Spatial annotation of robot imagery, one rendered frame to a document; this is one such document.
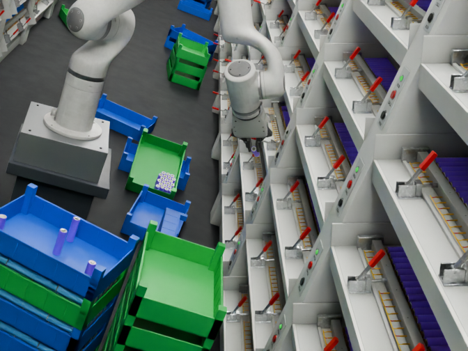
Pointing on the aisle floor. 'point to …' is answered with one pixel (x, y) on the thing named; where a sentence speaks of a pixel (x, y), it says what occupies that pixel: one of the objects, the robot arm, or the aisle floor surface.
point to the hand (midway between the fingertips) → (253, 143)
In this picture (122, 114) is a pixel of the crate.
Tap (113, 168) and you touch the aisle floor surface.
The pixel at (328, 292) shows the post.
